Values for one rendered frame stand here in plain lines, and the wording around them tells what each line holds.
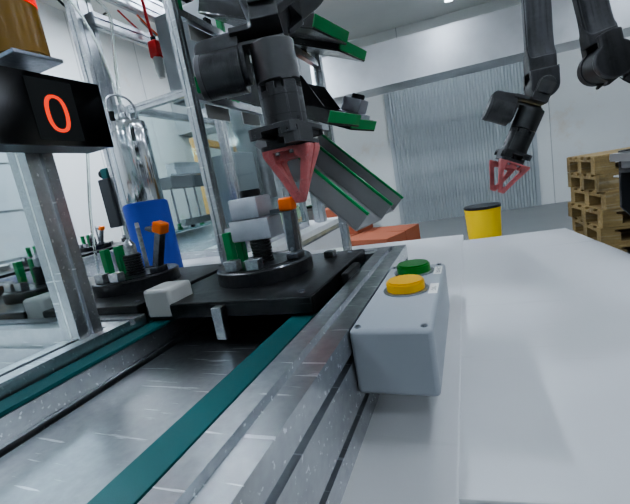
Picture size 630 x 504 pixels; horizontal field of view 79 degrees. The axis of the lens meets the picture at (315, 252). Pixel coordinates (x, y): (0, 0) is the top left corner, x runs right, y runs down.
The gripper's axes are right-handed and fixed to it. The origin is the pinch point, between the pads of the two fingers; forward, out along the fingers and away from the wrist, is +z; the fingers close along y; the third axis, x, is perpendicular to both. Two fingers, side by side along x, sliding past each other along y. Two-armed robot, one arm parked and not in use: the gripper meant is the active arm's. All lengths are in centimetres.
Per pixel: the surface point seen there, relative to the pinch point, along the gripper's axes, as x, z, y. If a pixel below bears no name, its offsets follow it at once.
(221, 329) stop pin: -7.3, 13.5, 13.3
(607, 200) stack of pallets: 125, 54, -337
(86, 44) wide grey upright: -114, -73, -76
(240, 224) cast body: -8.7, 2.4, 2.4
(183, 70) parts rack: -28.1, -27.8, -18.8
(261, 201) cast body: -5.5, -0.2, 0.9
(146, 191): -82, -10, -56
